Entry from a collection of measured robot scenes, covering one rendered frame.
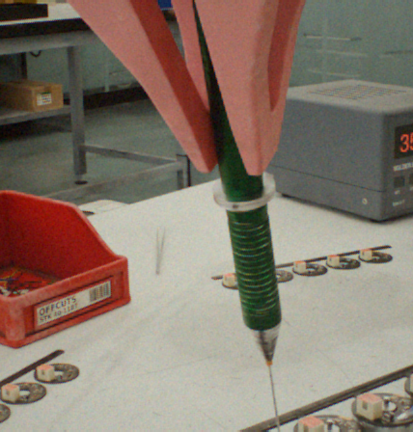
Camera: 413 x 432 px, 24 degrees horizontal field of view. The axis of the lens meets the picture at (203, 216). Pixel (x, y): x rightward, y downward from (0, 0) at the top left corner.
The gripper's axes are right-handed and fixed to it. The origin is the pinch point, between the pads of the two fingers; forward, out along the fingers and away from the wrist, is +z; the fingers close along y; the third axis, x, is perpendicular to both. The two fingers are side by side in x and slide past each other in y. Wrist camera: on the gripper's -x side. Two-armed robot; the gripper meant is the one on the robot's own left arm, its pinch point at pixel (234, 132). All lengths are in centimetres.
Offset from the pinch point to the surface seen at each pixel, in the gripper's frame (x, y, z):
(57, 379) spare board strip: -13.2, 17.7, 23.0
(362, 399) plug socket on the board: -5.2, -1.3, 13.4
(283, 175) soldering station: -52, 18, 33
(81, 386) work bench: -13.0, 16.2, 23.1
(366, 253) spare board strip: -37.3, 6.7, 30.4
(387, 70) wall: -491, 107, 231
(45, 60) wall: -439, 295, 204
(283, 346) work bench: -21.2, 7.7, 25.8
